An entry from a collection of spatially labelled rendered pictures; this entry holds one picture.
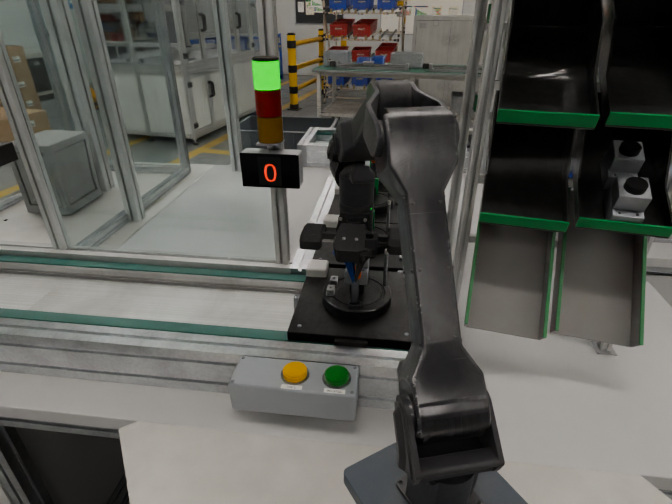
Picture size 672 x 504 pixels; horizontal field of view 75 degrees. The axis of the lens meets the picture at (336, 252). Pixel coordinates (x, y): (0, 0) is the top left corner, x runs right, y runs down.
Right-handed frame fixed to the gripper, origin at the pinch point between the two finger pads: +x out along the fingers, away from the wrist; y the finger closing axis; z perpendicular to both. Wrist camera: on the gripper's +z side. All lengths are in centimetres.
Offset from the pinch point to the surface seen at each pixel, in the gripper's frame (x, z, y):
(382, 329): 12.6, 1.8, 5.6
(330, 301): 10.6, -3.0, -4.8
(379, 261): 12.5, -23.4, 4.0
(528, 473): 23.7, 20.5, 29.5
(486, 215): -11.0, 0.5, 20.9
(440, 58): 31, -729, 76
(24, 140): -14, -21, -76
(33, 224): 24, -53, -112
